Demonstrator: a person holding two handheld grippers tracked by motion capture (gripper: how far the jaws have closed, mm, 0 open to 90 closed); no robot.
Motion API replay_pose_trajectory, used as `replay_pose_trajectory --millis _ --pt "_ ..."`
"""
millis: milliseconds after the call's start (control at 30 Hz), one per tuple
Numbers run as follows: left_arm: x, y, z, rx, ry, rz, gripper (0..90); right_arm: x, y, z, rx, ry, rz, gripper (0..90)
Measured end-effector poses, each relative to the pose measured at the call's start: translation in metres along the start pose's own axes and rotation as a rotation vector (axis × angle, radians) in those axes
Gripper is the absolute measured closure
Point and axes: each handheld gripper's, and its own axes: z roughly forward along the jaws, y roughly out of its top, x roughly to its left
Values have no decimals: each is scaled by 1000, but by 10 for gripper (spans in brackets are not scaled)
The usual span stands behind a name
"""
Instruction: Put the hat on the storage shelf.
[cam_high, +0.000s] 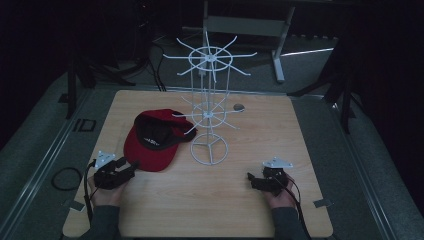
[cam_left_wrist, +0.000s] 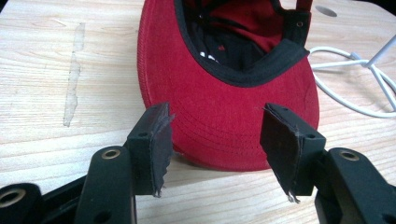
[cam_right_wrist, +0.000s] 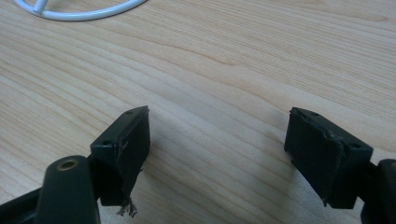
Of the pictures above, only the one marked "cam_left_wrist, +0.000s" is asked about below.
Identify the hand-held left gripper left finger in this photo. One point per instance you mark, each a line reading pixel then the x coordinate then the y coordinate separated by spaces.
pixel 146 155

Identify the red baseball cap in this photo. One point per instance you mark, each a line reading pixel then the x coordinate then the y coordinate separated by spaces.
pixel 227 90

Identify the white metal stand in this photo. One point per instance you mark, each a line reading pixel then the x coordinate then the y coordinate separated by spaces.
pixel 381 68

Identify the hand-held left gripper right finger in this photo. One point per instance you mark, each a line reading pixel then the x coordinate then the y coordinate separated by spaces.
pixel 292 152

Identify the clear tape strip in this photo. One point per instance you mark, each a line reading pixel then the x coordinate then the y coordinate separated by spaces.
pixel 73 77

